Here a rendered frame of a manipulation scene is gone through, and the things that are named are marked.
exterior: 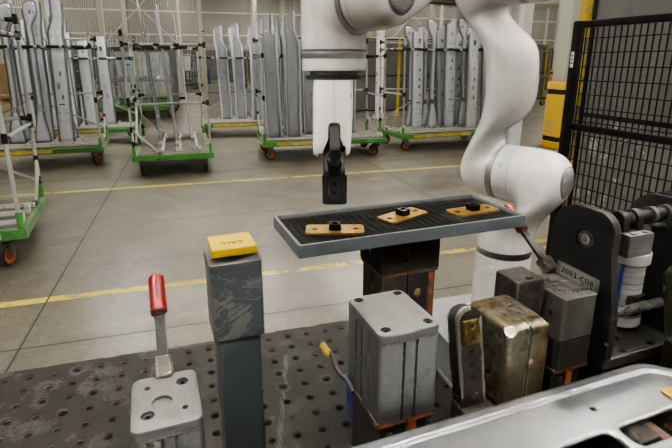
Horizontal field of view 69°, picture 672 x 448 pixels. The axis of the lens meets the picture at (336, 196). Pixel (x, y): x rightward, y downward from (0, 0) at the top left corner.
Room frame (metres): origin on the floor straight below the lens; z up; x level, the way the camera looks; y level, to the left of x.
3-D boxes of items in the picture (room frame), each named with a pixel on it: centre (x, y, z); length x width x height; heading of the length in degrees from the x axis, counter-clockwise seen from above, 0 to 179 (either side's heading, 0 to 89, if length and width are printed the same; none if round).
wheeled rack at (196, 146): (6.94, 2.33, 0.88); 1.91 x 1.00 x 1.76; 18
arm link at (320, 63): (0.66, 0.00, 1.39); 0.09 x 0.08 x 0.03; 1
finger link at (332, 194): (0.60, 0.00, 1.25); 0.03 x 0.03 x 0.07; 1
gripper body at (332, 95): (0.66, 0.00, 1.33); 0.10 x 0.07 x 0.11; 1
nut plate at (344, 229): (0.66, 0.00, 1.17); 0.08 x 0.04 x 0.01; 91
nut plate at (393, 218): (0.73, -0.11, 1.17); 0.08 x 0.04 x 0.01; 132
